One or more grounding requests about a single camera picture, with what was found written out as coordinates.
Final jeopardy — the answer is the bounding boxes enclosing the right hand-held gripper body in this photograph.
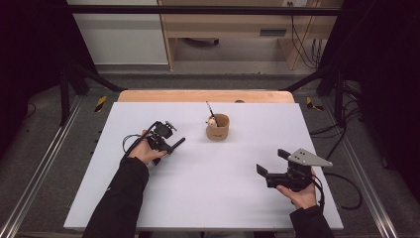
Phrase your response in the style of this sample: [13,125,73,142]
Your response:
[265,148,334,192]

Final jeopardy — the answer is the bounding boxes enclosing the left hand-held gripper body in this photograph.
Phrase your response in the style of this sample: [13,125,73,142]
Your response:
[150,120,178,143]

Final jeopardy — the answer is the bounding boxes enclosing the wooden brush holder cup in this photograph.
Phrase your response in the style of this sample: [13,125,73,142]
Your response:
[205,113,231,142]

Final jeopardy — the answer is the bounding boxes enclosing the thin black makeup brush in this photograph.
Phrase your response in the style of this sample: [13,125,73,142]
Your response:
[205,100,218,122]

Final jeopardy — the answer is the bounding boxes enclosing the person's left hand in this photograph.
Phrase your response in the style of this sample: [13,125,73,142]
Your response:
[127,129,168,167]

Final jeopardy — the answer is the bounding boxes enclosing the person's right hand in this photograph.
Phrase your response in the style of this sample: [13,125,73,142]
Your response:
[275,182,319,210]

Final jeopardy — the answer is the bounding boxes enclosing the wooden table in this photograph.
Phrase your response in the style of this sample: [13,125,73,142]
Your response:
[117,89,296,104]

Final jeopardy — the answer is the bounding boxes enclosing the white board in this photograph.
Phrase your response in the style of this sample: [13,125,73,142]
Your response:
[62,101,345,231]

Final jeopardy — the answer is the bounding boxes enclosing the black metal stand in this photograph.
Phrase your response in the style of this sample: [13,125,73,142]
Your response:
[58,62,128,127]
[280,63,346,128]

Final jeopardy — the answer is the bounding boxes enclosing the white cabinet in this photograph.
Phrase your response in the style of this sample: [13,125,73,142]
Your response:
[65,0,169,66]

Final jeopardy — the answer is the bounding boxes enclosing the grey rectangular desk panel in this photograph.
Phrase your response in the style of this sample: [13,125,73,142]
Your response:
[260,29,287,38]

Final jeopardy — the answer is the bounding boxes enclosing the black crossbar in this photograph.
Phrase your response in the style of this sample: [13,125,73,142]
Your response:
[63,4,345,17]

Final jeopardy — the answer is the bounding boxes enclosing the light wooden desk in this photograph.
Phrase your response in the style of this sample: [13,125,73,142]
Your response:
[157,0,345,72]

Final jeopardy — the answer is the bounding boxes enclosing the black curtain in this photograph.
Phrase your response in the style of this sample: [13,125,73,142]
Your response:
[316,0,420,199]
[0,0,97,160]

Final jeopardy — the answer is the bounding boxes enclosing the right hand-held gripper cable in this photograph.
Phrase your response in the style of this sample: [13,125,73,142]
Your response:
[311,175,326,212]

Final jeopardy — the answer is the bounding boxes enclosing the black floor cables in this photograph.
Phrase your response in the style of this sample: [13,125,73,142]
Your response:
[308,98,363,150]

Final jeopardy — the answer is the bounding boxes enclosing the yellow-handled tool right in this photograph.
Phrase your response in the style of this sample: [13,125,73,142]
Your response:
[305,96,325,112]

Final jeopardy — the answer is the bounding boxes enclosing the yellow-handled tool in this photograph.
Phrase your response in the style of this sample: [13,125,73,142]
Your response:
[93,94,109,113]
[305,96,325,112]

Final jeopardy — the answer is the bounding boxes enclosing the yellow-handled tool left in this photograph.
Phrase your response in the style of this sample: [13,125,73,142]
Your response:
[93,94,109,113]

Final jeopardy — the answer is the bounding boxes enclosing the looped black floor cable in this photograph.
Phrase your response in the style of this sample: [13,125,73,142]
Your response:
[321,127,364,211]

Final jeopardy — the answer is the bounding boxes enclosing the aluminium rail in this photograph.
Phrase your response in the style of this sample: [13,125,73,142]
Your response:
[0,95,85,238]
[321,97,400,238]

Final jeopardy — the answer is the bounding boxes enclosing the hanging black cables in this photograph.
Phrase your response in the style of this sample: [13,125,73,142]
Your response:
[286,1,326,70]

